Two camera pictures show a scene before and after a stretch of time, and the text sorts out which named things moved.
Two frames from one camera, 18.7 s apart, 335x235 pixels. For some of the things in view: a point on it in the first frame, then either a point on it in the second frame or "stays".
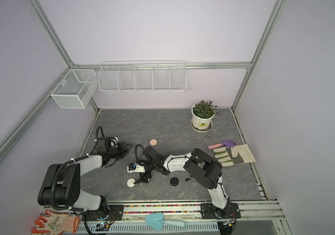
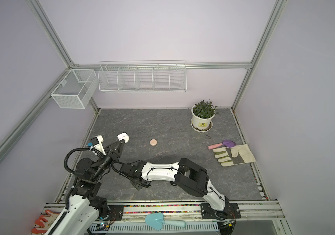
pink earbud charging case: (153, 142) stays
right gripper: (142, 176) to (131, 182)
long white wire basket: (145, 76) stays
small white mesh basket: (73, 91) stays
